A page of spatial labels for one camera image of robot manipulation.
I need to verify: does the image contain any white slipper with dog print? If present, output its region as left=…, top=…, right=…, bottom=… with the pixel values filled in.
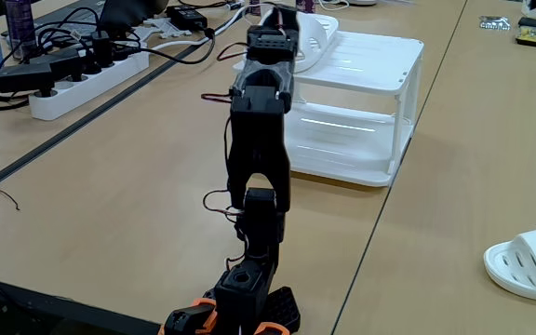
left=290, top=12, right=340, bottom=74
left=482, top=221, right=536, bottom=302

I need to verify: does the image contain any white two-tier shoe rack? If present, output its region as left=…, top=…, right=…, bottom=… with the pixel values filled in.
left=233, top=28, right=425, bottom=188

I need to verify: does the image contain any white paper cup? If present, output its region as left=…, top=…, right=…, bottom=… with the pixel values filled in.
left=259, top=0, right=287, bottom=28

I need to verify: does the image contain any black power brick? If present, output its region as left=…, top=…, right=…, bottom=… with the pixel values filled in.
left=165, top=4, right=208, bottom=32

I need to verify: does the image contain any black plug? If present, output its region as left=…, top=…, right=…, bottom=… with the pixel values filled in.
left=90, top=30, right=114, bottom=69

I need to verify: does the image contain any white power strip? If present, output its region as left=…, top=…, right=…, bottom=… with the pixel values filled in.
left=28, top=49, right=151, bottom=121

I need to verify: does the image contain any black power adapter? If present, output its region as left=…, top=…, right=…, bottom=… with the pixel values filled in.
left=0, top=62, right=56, bottom=98
left=29, top=46, right=84, bottom=84

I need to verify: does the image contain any tall purple drink can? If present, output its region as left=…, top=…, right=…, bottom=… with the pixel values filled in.
left=5, top=0, right=38, bottom=60

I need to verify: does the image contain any orange and black clamp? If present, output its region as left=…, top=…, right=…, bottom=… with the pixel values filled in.
left=158, top=298, right=219, bottom=335
left=252, top=320, right=292, bottom=335

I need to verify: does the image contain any white coiled cable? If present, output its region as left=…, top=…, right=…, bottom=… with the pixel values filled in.
left=317, top=0, right=351, bottom=11

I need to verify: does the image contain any black cable with connector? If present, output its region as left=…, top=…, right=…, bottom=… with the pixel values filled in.
left=109, top=26, right=217, bottom=66

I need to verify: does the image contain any white printed bracket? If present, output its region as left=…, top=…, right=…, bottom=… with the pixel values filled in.
left=130, top=25, right=157, bottom=46
left=149, top=17, right=194, bottom=39

